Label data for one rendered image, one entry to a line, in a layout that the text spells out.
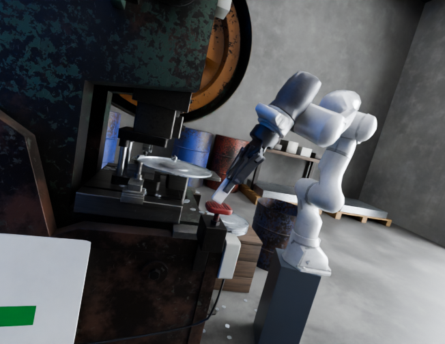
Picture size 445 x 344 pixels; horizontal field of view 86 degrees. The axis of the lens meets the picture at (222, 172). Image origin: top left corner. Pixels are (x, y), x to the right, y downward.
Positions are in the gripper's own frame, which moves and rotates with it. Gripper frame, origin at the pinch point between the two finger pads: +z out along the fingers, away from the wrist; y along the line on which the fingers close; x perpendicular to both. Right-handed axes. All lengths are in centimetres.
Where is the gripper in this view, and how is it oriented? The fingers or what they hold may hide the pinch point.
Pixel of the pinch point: (223, 190)
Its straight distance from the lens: 65.5
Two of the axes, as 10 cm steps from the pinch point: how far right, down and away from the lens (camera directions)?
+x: -7.6, -5.6, -3.3
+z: -6.0, 8.0, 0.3
